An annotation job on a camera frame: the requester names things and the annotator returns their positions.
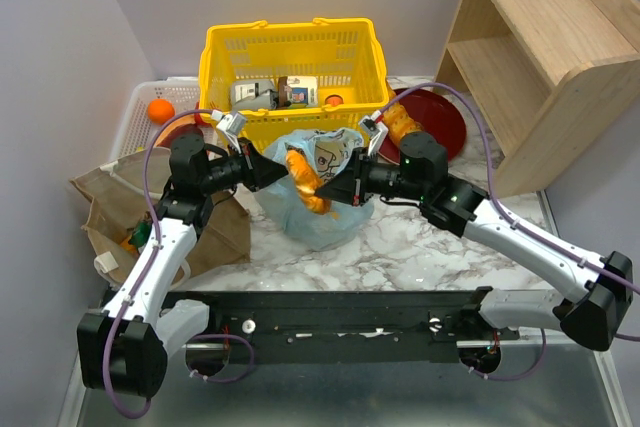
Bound blue cartoon plastic bag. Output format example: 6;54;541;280
255;128;374;251

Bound brown jute tote bag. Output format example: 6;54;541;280
71;151;251;290

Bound orange yellow snack bag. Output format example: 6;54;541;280
120;237;139;257

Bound green snack bag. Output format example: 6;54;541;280
130;220;153;249

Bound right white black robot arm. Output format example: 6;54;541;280
315;132;633;351

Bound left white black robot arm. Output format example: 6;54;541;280
77;133;288;399

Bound orange pastry bread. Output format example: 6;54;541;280
382;103;424;147

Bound dark purple fruit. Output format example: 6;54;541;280
155;125;191;148

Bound red apple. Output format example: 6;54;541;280
194;103;211;127

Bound grey white box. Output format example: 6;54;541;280
230;78;278;111

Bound red bowl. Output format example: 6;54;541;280
379;90;467;164

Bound orange fruit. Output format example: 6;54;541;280
147;98;175;125

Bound yellow plastic shopping basket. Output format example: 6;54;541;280
198;18;389;151

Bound white perforated plastic tray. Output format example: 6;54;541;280
109;77;200;160

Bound wooden shelf unit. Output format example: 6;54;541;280
435;0;639;197

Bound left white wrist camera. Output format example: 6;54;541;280
210;109;247;152

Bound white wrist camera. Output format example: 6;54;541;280
210;109;247;152
359;110;389;157

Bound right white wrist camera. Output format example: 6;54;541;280
359;110;389;157

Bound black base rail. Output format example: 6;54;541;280
162;288;519;368

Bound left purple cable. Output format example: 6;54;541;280
105;107;221;419

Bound purple cable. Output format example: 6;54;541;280
372;82;640;382
105;107;221;419

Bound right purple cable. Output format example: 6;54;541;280
372;82;640;382

